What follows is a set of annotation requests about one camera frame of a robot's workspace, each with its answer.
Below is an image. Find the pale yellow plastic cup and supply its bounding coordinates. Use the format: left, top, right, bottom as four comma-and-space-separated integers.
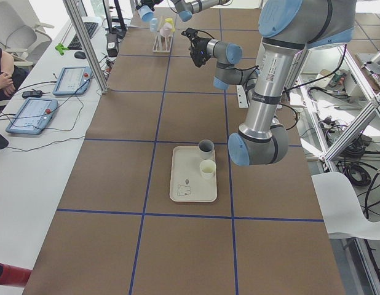
199, 159, 216, 179

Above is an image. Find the seated person in black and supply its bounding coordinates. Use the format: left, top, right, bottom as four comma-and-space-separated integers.
0, 48, 16, 101

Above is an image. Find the red cylinder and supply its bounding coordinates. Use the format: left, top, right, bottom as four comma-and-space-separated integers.
0, 263, 32, 288

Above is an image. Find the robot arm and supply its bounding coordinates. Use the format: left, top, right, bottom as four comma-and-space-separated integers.
183, 0, 356, 166
135, 0, 229, 22

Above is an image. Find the light blue plastic cup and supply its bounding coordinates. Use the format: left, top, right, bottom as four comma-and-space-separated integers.
149, 17, 159, 33

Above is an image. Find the pink plastic cup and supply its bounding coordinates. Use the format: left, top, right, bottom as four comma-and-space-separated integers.
159, 23, 173, 39

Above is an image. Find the black handheld remote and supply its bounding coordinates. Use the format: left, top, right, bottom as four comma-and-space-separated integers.
22, 90, 44, 99

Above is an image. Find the black box with label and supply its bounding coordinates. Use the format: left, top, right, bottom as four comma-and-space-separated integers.
106, 33, 119, 57

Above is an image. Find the green plastic clamp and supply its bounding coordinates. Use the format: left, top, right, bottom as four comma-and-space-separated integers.
55, 43, 69, 56

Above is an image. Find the blue teach pendant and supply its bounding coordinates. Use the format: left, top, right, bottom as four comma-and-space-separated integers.
6, 97, 58, 135
52, 66, 92, 96

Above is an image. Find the near blue teach pendant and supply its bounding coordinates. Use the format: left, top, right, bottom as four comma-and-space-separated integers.
6, 97, 58, 135

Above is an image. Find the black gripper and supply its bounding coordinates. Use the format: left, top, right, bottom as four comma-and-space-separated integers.
181, 28, 212, 68
136, 0, 162, 11

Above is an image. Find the black computer mouse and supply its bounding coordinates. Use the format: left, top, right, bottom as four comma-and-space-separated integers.
74, 51, 86, 59

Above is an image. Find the aluminium frame post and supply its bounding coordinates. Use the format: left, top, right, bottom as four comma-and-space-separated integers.
63, 0, 108, 94

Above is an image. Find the grey plastic cup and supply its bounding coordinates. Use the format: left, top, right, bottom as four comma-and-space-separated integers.
198, 140, 215, 160

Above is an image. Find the white chair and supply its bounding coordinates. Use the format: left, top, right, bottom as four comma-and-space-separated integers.
311, 172, 380, 240

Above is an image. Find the grey office chair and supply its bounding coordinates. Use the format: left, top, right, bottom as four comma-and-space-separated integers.
0, 1, 54, 66

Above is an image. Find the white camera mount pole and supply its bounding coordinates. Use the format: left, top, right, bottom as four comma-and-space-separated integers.
236, 85, 249, 109

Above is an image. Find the white wire cup rack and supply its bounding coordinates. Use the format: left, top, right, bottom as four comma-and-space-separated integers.
152, 17, 175, 53

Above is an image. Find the cream plastic tray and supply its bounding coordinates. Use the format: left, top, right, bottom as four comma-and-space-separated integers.
169, 146, 217, 202

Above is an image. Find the far blue teach pendant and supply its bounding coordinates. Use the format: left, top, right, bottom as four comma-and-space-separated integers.
52, 66, 92, 96

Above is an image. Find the black keyboard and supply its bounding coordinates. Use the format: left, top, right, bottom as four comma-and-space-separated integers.
66, 22, 99, 50

